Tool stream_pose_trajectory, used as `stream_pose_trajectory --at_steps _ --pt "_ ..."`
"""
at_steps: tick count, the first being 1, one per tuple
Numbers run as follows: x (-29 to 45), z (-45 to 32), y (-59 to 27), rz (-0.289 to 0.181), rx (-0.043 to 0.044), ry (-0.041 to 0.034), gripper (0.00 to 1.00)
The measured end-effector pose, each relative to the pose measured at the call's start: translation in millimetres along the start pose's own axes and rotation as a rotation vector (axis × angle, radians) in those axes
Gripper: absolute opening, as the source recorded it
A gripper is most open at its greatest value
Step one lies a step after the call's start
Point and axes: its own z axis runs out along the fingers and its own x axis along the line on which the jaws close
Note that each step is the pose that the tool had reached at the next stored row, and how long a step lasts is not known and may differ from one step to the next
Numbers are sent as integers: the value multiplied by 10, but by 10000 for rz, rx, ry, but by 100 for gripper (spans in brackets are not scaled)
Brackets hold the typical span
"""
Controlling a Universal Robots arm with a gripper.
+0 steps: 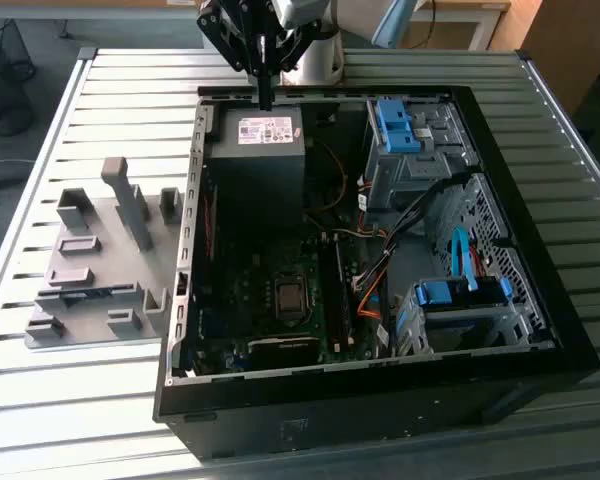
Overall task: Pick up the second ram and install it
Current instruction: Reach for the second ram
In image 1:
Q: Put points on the brown wooden cabinet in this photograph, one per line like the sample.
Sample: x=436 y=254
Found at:
x=570 y=40

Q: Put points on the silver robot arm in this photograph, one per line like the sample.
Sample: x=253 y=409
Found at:
x=320 y=60

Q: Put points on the black graphics card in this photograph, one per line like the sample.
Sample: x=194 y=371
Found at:
x=285 y=352

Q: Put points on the silver CPU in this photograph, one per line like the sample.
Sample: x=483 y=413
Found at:
x=290 y=296

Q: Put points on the dark RAM stick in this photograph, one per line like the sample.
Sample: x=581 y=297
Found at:
x=344 y=300

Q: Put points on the blue disk carrier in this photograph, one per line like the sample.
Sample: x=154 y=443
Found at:
x=435 y=292

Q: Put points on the blue plastic drive latch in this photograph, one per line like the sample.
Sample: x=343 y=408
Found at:
x=397 y=135

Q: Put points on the grey power supply unit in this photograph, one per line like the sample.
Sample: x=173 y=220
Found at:
x=255 y=175

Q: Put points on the grey tall drive cage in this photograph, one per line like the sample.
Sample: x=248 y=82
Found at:
x=415 y=175

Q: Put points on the black PC case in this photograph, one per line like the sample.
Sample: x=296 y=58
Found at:
x=330 y=415

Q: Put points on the grey parts rack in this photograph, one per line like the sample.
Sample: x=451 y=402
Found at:
x=105 y=250

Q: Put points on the green motherboard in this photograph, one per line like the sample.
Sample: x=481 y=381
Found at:
x=240 y=300

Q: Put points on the grey low disk bay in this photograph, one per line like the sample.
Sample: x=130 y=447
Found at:
x=480 y=320

